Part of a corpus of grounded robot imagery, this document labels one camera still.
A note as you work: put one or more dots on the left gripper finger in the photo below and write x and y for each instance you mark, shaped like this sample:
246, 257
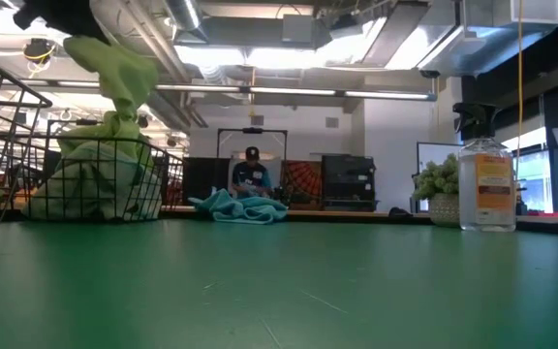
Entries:
87, 33

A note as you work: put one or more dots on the lime green microfiber towel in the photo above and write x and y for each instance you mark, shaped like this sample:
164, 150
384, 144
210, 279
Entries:
124, 72
90, 133

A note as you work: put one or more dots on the sage green microfiber towel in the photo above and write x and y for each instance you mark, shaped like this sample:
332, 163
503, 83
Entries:
90, 184

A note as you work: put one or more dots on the teal microfiber towel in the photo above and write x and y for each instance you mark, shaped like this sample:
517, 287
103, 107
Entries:
240, 208

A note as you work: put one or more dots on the dark box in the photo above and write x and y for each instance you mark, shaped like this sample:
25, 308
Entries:
204, 179

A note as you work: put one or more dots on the ceiling light strip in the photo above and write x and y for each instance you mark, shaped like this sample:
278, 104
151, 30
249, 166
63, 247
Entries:
284, 90

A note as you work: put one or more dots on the person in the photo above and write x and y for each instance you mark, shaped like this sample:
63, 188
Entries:
251, 177

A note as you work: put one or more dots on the orange patterned panel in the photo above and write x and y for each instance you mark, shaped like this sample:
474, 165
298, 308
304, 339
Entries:
303, 181

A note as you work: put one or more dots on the black cabinet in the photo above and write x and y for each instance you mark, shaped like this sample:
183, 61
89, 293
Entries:
349, 184

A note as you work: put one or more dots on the white board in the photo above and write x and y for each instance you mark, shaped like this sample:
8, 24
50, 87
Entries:
434, 152

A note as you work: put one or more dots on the potted succulent plant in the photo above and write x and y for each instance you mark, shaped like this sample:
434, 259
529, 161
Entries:
436, 179

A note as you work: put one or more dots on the clear spray bottle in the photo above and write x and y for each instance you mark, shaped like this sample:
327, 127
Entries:
487, 194

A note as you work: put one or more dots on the window pane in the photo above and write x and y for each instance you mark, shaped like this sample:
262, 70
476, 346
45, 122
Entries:
533, 184

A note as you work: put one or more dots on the silver ventilation duct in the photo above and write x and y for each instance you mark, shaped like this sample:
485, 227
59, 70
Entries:
182, 14

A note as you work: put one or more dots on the black frame stand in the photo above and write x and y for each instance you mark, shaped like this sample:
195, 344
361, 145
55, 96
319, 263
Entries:
252, 130

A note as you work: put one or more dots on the grey rectangular air duct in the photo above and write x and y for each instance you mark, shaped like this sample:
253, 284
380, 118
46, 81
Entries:
502, 39

